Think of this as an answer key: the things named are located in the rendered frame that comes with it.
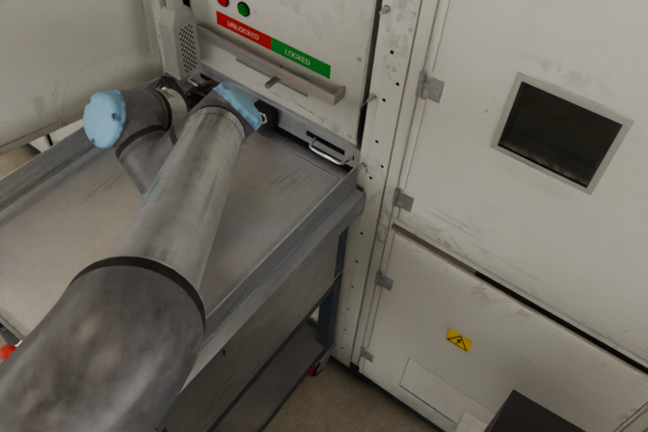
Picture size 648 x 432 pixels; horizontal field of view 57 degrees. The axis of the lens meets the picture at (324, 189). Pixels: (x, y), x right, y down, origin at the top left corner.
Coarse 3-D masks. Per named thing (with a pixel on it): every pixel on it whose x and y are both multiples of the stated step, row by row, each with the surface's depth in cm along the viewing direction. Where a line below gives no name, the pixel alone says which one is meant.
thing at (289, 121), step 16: (208, 80) 152; (224, 80) 148; (256, 96) 144; (288, 112) 140; (288, 128) 144; (304, 128) 140; (320, 128) 137; (320, 144) 140; (336, 144) 137; (352, 144) 134
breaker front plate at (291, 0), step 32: (192, 0) 139; (256, 0) 126; (288, 0) 120; (320, 0) 115; (352, 0) 111; (224, 32) 139; (288, 32) 126; (320, 32) 120; (352, 32) 115; (224, 64) 146; (288, 64) 132; (352, 64) 120; (288, 96) 138; (352, 96) 126; (352, 128) 132
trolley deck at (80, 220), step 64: (64, 192) 131; (128, 192) 132; (256, 192) 134; (320, 192) 135; (0, 256) 119; (64, 256) 120; (256, 256) 122; (0, 320) 113; (256, 320) 116; (192, 384) 105
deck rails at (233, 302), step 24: (72, 144) 135; (24, 168) 127; (48, 168) 132; (72, 168) 135; (0, 192) 124; (24, 192) 130; (336, 192) 128; (0, 216) 125; (312, 216) 124; (288, 240) 119; (264, 264) 115; (240, 288) 110; (216, 312) 107
